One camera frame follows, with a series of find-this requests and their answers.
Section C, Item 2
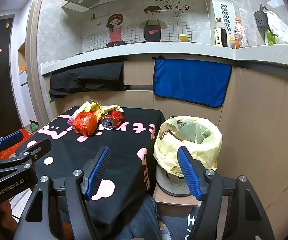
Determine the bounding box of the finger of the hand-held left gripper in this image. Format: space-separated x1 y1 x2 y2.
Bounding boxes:
0 131 25 162
0 138 52 170

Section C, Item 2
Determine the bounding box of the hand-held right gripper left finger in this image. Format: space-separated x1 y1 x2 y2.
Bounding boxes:
14 145 111 240

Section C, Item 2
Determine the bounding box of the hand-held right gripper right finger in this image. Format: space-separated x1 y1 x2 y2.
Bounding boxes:
177 145 275 240

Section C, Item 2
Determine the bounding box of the grey trash bin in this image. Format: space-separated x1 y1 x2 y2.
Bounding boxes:
155 164 218 197

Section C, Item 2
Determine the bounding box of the yellow bin liner bag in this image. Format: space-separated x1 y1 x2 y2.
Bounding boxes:
154 116 222 178

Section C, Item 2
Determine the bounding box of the red drink can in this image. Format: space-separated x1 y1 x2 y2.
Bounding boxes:
101 110 124 130

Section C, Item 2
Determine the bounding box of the person's left hand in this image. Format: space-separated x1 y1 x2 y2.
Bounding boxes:
0 201 13 220

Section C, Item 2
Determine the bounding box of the red doormat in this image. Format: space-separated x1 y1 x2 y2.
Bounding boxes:
0 128 32 161

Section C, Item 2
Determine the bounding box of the wooden stool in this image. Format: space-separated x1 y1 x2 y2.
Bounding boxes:
152 182 205 218

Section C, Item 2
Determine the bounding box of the black pink printed tablecloth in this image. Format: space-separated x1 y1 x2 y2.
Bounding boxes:
16 105 166 233

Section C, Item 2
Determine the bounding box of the red plastic bag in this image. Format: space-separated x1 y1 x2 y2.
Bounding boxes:
74 112 100 137

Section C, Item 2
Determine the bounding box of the dark printed floor mat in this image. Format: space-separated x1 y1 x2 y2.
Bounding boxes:
159 205 209 240

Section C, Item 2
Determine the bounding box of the person's blue jeans leg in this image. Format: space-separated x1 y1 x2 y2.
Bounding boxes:
118 196 170 240

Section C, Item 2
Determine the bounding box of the yellow snack wrapper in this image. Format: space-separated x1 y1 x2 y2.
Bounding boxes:
80 101 104 120

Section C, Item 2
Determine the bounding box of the pale crumpled paper wrapper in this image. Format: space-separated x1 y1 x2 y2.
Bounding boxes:
101 104 124 113

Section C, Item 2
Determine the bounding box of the black hanging cloth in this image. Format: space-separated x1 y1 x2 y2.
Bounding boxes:
49 61 127 102

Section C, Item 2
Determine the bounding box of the blue hanging towel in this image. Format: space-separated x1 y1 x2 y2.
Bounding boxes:
152 56 232 108

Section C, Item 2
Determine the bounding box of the grey kitchen countertop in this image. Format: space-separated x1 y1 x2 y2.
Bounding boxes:
41 42 288 77

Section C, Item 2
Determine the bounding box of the dark sauce bottle white label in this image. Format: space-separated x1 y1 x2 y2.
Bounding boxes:
214 17 228 47

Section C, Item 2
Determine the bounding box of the orange capped drink bottle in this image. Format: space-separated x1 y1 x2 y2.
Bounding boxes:
234 17 248 49

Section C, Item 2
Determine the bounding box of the green plastic bag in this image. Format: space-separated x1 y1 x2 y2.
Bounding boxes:
265 29 278 45

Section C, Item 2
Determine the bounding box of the grey utensil holder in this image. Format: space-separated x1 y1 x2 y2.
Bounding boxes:
253 4 269 28

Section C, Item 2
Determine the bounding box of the white plastic bag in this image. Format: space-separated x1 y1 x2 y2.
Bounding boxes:
266 11 288 44

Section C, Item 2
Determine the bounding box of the white wall shelf niche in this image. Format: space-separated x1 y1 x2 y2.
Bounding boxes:
17 42 27 86

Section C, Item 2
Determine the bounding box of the cartoon couple wall poster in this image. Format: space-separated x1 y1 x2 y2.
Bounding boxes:
81 0 209 53

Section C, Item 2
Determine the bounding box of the white vented wall unit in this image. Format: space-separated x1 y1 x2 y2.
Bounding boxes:
205 0 234 46

